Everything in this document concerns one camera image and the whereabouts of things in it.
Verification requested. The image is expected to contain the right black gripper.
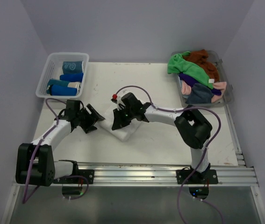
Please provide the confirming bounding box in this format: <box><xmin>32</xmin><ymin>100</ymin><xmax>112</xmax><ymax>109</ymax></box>
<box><xmin>113</xmin><ymin>107</ymin><xmax>135</xmax><ymax>131</ymax></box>

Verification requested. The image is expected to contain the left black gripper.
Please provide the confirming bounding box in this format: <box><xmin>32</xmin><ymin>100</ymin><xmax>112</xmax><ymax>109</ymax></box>
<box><xmin>76</xmin><ymin>104</ymin><xmax>104</xmax><ymax>133</ymax></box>

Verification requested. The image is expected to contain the white towel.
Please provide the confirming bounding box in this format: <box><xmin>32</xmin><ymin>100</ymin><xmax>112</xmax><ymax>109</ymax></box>
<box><xmin>99</xmin><ymin>105</ymin><xmax>141</xmax><ymax>141</ymax></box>

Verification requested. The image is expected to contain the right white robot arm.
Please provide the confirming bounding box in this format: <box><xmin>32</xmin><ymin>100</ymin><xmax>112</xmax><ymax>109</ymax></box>
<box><xmin>111</xmin><ymin>92</ymin><xmax>212</xmax><ymax>183</ymax></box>

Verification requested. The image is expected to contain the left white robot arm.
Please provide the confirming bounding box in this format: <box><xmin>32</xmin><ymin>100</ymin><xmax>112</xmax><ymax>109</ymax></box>
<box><xmin>15</xmin><ymin>100</ymin><xmax>104</xmax><ymax>187</ymax></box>

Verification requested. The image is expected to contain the dark blue rolled towel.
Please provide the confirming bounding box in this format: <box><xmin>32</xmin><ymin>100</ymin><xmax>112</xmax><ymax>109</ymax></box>
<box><xmin>59</xmin><ymin>73</ymin><xmax>84</xmax><ymax>82</ymax></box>

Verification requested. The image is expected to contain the blue rolled towel front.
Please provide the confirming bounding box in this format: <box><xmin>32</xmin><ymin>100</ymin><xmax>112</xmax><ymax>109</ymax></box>
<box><xmin>46</xmin><ymin>84</ymin><xmax>78</xmax><ymax>96</ymax></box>

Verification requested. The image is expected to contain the teal and cream rolled towel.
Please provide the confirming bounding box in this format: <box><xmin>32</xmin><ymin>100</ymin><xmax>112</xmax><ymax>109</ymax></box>
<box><xmin>47</xmin><ymin>79</ymin><xmax>81</xmax><ymax>88</ymax></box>

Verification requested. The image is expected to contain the teal rolled towel with swirl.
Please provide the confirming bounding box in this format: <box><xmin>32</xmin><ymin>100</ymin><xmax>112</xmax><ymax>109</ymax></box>
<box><xmin>62</xmin><ymin>61</ymin><xmax>84</xmax><ymax>74</ymax></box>

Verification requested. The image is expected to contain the white plastic basket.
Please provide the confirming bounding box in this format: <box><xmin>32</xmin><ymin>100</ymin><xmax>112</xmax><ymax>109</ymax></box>
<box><xmin>36</xmin><ymin>52</ymin><xmax>89</xmax><ymax>100</ymax></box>

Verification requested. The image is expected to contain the pink towel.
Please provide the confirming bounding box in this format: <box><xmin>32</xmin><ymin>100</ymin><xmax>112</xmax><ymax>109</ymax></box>
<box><xmin>181</xmin><ymin>81</ymin><xmax>227</xmax><ymax>103</ymax></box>

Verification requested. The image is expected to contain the green towel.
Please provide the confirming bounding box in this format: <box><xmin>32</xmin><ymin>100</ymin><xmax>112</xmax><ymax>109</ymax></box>
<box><xmin>167</xmin><ymin>51</ymin><xmax>213</xmax><ymax>89</ymax></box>

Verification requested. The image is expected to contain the purple towel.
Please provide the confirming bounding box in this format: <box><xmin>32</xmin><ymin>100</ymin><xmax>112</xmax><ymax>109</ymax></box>
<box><xmin>179</xmin><ymin>73</ymin><xmax>212</xmax><ymax>91</ymax></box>

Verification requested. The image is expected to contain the dark grey-blue towel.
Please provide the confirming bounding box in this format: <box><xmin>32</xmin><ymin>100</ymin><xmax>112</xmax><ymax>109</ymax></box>
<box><xmin>186</xmin><ymin>84</ymin><xmax>213</xmax><ymax>105</ymax></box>

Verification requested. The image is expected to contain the brown towel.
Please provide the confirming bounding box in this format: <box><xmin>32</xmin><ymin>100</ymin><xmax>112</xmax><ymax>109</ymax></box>
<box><xmin>183</xmin><ymin>49</ymin><xmax>220</xmax><ymax>82</ymax></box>

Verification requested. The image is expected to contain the clear plastic bin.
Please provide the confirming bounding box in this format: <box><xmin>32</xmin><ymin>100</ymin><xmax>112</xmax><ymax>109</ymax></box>
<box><xmin>175</xmin><ymin>50</ymin><xmax>234</xmax><ymax>108</ymax></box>

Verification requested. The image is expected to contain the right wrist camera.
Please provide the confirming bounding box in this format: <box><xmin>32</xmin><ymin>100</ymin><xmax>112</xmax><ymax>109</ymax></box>
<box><xmin>111</xmin><ymin>94</ymin><xmax>124</xmax><ymax>105</ymax></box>

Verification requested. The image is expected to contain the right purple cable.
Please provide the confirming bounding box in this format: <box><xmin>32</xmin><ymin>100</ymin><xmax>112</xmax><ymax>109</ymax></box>
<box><xmin>115</xmin><ymin>85</ymin><xmax>224</xmax><ymax>224</ymax></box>

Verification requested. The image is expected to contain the aluminium mounting rail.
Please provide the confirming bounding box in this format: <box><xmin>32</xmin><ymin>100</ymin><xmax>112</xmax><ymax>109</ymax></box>
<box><xmin>78</xmin><ymin>163</ymin><xmax>258</xmax><ymax>187</ymax></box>

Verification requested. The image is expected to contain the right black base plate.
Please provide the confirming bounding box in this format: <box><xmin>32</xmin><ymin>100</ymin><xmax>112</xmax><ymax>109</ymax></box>
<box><xmin>176</xmin><ymin>167</ymin><xmax>219</xmax><ymax>184</ymax></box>

